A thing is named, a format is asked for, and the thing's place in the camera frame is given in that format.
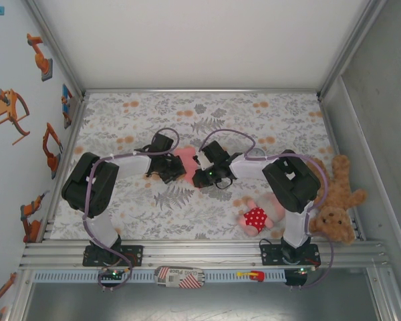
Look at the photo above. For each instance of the pink paper sheet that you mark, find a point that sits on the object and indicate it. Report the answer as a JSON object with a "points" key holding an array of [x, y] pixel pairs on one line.
{"points": [[187, 157]]}

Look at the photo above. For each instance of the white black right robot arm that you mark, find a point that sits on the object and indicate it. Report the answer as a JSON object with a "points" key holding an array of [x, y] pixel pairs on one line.
{"points": [[294, 184]]}

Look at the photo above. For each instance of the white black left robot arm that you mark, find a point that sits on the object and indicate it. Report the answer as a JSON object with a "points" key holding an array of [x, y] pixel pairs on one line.
{"points": [[87, 187]]}

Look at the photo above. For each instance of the pink doll red dotted dress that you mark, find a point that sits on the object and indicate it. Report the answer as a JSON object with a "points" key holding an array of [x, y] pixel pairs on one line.
{"points": [[255, 217]]}

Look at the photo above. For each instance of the floral patterned table mat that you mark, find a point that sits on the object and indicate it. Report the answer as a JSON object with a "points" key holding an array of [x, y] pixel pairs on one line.
{"points": [[120, 113]]}

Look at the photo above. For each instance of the aluminium back bar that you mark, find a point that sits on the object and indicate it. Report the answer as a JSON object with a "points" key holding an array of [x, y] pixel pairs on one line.
{"points": [[200, 90]]}

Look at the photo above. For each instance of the printed striped pouch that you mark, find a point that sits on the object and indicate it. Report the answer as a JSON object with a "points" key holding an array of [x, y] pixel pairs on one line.
{"points": [[178, 277]]}

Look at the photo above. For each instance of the small circuit board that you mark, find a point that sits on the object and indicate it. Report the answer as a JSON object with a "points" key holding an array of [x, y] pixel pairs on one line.
{"points": [[302, 269], [113, 274]]}

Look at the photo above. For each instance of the brown teddy bear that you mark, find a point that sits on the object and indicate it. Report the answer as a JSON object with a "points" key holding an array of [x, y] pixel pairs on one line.
{"points": [[334, 220]]}

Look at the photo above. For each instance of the aluminium front rail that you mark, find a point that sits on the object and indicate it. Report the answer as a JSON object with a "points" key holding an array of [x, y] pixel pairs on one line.
{"points": [[204, 254]]}

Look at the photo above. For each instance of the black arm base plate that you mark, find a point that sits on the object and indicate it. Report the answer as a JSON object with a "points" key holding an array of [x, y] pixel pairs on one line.
{"points": [[270, 257], [137, 255]]}

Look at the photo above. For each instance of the blue orange gantry wall sticker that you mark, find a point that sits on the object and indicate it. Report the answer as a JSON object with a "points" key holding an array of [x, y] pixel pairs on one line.
{"points": [[67, 100]]}

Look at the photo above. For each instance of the aluminium frame post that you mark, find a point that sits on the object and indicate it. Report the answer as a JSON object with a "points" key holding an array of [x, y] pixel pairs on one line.
{"points": [[55, 47], [351, 47]]}

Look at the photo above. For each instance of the orange claw wall sticker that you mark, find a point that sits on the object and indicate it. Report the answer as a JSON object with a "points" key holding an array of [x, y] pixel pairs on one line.
{"points": [[5, 108]]}

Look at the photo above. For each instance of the orange machine wall sticker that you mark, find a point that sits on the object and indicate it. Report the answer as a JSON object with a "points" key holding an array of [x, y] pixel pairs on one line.
{"points": [[1, 294]]}

